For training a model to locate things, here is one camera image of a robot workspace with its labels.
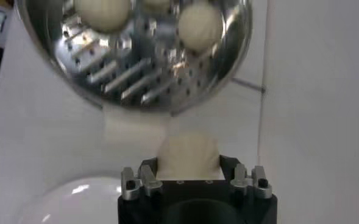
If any perforated steel steamer basket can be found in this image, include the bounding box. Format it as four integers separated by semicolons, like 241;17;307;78
14;0;254;114

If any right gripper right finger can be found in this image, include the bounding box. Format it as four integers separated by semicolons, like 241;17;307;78
219;155;273;200

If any white round plate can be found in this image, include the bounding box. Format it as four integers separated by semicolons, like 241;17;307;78
14;176;122;224

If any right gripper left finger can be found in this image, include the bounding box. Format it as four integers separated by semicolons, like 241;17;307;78
120;157;163;201

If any white steamed baozi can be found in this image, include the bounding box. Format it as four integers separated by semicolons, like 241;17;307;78
178;2;224;52
142;0;171;12
156;132;224;181
74;0;131;33

